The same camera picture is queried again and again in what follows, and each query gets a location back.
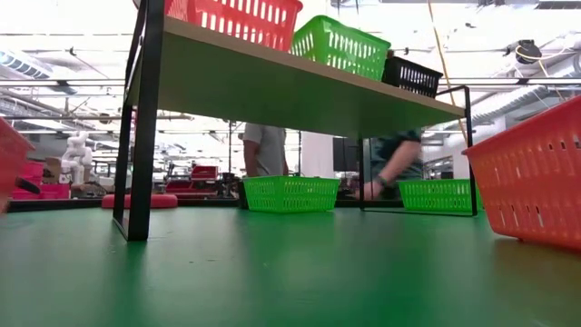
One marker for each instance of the ceiling air duct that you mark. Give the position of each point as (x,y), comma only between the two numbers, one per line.
(22,63)

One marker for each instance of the wooden shelf black metal frame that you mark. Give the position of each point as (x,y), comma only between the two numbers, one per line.
(254,86)

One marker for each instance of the green plastic basket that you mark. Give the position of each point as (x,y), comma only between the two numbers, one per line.
(340,47)
(436,195)
(290,194)

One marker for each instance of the silver insulated duct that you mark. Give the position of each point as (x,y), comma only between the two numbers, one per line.
(535,93)

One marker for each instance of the person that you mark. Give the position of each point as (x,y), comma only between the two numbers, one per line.
(268,150)
(395,159)

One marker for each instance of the tall red storage bin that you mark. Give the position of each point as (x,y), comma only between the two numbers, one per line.
(34,172)

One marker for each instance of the red round disc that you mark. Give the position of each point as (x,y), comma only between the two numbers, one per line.
(165,201)

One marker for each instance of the red tool cart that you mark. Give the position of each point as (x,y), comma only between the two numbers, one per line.
(204,172)

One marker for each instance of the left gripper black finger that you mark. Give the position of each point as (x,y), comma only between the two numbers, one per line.
(28,185)

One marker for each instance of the orange plastic basket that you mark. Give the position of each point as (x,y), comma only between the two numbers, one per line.
(245,20)
(11,159)
(535,181)

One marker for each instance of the low red storage bin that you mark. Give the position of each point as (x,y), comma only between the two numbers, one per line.
(56,191)

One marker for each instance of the black monitor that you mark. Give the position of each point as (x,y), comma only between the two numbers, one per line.
(345,154)

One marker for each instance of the cardboard box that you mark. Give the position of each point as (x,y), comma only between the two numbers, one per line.
(53,169)

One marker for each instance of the black table edge frame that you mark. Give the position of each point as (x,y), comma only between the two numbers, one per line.
(68,205)

